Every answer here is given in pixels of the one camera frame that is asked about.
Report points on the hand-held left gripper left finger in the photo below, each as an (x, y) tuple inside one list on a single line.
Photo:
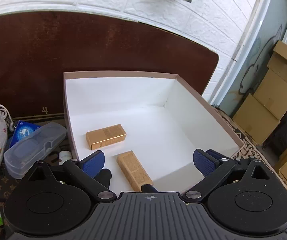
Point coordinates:
[(93, 163)]

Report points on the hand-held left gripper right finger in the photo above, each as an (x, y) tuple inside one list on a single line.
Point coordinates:
[(204, 163)]

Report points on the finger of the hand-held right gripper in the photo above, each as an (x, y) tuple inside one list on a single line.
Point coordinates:
[(104, 176), (149, 188)]

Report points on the gold rectangular box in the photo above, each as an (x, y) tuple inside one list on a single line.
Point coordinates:
[(133, 167), (106, 136)]

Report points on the brown cardboard box white inside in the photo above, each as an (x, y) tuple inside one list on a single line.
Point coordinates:
[(158, 120)]

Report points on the white bottle green print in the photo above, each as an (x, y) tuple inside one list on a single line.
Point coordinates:
[(64, 157)]

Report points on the letter printed blanket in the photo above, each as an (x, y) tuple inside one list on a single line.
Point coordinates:
[(246, 140)]

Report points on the clear glasses case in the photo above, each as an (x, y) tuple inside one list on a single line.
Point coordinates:
[(33, 147)]

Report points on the blue flat packet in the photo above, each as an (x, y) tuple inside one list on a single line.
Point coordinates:
[(21, 131)]

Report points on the brown monogram pouch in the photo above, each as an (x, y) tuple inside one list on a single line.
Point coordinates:
[(4, 183)]

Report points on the dark brown wooden board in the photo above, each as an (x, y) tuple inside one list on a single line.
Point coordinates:
[(83, 45)]

